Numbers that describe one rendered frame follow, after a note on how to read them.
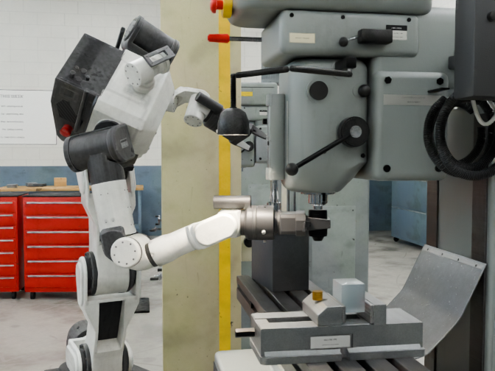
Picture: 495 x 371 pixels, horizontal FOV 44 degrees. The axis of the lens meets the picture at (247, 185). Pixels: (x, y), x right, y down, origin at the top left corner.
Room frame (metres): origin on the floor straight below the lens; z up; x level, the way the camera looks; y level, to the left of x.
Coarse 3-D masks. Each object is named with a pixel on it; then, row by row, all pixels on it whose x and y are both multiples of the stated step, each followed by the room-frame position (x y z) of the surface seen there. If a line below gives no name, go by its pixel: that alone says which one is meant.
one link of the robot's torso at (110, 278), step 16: (80, 176) 1.94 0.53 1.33; (128, 176) 2.00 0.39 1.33; (80, 192) 1.94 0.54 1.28; (128, 192) 1.97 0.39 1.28; (96, 224) 1.91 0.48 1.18; (96, 240) 1.91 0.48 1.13; (96, 256) 1.91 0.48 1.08; (96, 272) 1.90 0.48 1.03; (112, 272) 1.92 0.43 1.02; (128, 272) 1.94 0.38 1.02; (96, 288) 1.91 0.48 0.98; (112, 288) 1.93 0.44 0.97; (128, 288) 1.96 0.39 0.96
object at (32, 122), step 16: (0, 96) 9.91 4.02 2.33; (16, 96) 9.96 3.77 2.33; (32, 96) 10.00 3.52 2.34; (48, 96) 10.04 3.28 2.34; (0, 112) 9.91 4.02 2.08; (16, 112) 9.96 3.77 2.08; (32, 112) 10.00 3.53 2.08; (48, 112) 10.04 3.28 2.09; (0, 128) 9.91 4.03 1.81; (16, 128) 9.95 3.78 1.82; (32, 128) 10.00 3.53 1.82; (48, 128) 10.04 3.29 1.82; (0, 144) 9.91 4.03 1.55; (16, 144) 9.95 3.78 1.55; (32, 144) 10.00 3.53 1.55; (48, 144) 10.04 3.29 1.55
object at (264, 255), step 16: (256, 240) 1.97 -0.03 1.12; (272, 240) 1.82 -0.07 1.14; (288, 240) 1.83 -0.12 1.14; (304, 240) 1.84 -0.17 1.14; (256, 256) 1.97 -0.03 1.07; (272, 256) 1.82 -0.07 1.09; (288, 256) 1.83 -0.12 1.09; (304, 256) 1.84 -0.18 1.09; (256, 272) 1.97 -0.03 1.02; (272, 272) 1.82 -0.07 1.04; (288, 272) 1.83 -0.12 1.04; (304, 272) 1.84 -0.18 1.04; (272, 288) 1.82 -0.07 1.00; (288, 288) 1.83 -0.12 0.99; (304, 288) 1.84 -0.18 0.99
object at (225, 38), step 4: (208, 36) 1.56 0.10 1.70; (212, 36) 1.56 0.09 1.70; (216, 36) 1.56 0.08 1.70; (220, 36) 1.56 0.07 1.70; (224, 36) 1.56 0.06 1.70; (228, 36) 1.57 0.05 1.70; (232, 36) 1.57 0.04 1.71; (208, 40) 1.57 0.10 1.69; (212, 40) 1.56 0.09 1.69; (216, 40) 1.56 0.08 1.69; (220, 40) 1.56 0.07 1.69; (224, 40) 1.57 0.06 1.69; (228, 40) 1.57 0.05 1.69; (232, 40) 1.58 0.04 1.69; (236, 40) 1.58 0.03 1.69; (240, 40) 1.58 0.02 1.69; (244, 40) 1.58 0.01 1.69; (248, 40) 1.58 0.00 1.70; (252, 40) 1.58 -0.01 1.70; (256, 40) 1.58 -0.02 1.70; (260, 40) 1.59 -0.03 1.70
